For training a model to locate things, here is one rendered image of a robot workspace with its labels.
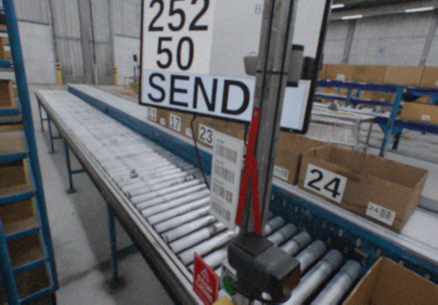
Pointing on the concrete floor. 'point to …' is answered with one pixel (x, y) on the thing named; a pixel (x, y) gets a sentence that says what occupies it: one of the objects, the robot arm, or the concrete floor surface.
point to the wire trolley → (337, 128)
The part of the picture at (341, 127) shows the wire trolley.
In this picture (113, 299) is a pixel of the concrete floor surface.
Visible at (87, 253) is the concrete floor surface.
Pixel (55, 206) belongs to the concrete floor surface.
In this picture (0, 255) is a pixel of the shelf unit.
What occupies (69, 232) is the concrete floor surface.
